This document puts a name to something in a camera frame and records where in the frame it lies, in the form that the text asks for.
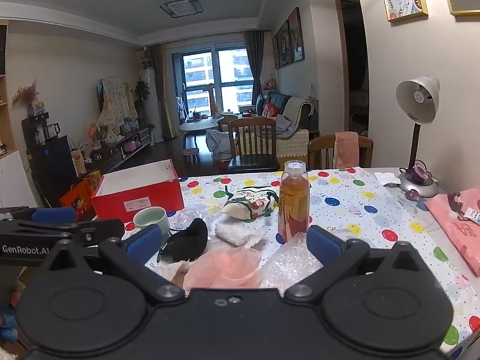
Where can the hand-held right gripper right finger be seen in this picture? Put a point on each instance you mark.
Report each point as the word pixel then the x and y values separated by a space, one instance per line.
pixel 325 242

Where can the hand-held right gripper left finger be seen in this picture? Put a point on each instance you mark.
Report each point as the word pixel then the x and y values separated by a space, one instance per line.
pixel 143 240

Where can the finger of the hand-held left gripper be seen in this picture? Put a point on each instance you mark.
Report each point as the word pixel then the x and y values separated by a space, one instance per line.
pixel 105 228
pixel 52 214

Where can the clear bubble wrap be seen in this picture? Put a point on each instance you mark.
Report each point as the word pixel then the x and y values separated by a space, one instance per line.
pixel 288 262

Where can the red cardboard box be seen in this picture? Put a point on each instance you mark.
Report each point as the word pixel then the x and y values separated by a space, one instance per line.
pixel 150 198

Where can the black eye mask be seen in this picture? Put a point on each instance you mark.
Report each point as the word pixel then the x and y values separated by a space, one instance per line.
pixel 191 240

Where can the white fluffy towel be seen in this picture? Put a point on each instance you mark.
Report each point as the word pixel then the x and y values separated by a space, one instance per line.
pixel 234 234

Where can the pale green cup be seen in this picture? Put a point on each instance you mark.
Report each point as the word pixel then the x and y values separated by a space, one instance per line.
pixel 150 219

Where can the orange gift box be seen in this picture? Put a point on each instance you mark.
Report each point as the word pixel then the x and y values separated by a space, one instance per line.
pixel 75 198

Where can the amber drink bottle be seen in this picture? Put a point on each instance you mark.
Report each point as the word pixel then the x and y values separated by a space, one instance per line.
pixel 293 210

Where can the black cabinet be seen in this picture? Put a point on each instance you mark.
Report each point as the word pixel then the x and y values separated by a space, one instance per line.
pixel 48 165

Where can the yellow box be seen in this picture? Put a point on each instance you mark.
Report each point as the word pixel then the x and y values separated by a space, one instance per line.
pixel 93 178

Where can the balloon print tablecloth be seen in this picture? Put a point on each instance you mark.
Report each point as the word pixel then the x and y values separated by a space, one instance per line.
pixel 375 225

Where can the dark tv cabinet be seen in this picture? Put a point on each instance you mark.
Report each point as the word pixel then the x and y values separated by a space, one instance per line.
pixel 112 155

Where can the glass kettle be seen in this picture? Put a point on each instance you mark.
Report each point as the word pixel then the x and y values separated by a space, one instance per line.
pixel 51 130

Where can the pink mesh cloth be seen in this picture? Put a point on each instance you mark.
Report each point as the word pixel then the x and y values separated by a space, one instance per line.
pixel 225 266

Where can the white paper sheet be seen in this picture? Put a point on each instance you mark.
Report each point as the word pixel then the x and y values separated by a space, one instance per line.
pixel 386 178

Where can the pink towel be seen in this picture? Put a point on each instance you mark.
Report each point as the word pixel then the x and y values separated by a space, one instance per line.
pixel 347 150

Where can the small wooden stool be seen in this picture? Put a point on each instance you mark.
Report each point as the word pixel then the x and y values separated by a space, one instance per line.
pixel 190 153

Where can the small purple object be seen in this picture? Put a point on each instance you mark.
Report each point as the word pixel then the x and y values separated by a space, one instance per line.
pixel 414 195

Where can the green sofa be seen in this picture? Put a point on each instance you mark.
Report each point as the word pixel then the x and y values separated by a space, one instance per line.
pixel 292 142

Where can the wooden chair with black seat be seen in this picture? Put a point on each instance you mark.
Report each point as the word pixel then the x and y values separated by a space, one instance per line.
pixel 253 163

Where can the red basin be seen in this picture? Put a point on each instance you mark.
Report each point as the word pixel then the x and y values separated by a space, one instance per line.
pixel 222 164

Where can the purple cup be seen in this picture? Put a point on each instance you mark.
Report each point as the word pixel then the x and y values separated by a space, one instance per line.
pixel 420 174

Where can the dried flowers in vase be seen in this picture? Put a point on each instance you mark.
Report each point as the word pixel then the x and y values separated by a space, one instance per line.
pixel 26 95

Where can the grey bag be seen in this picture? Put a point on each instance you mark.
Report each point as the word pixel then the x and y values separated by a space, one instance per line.
pixel 219 144

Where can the pink printed bag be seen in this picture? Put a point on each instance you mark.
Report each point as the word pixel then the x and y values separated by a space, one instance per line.
pixel 450 225

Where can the patterned cloth on rack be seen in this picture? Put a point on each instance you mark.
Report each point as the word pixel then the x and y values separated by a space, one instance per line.
pixel 116 101

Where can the white standing air conditioner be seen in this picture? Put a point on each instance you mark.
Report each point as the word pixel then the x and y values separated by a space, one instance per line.
pixel 152 108

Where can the white coffee table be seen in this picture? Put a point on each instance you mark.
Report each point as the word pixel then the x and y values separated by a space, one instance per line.
pixel 202 124

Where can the red cushion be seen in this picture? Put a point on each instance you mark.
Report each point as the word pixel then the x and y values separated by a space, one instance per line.
pixel 270 109

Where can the green house plant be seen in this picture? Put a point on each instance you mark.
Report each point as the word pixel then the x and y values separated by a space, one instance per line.
pixel 142 90

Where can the yellow grey curtain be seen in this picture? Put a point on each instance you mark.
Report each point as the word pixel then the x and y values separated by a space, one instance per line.
pixel 165 93

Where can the white label tag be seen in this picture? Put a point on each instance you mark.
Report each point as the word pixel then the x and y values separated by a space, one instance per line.
pixel 473 217

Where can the wooden giraffe stand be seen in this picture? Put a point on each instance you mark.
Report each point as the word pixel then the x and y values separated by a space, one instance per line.
pixel 212 97

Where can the pink plush doll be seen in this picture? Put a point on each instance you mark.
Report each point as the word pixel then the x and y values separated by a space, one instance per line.
pixel 269 83

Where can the grey desk lamp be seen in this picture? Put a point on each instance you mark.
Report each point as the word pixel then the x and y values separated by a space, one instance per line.
pixel 416 97

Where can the large window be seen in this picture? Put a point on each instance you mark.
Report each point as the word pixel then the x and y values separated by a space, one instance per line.
pixel 198 78

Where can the square ceiling light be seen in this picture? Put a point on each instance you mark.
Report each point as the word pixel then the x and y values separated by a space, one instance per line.
pixel 182 6

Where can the small dark framed wall picture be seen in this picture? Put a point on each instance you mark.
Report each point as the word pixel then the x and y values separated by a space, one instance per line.
pixel 275 52

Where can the medium dark framed wall picture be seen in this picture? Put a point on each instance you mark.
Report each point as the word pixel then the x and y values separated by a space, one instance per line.
pixel 284 43

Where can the large dark framed wall picture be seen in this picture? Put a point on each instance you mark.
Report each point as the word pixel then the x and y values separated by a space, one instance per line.
pixel 296 35

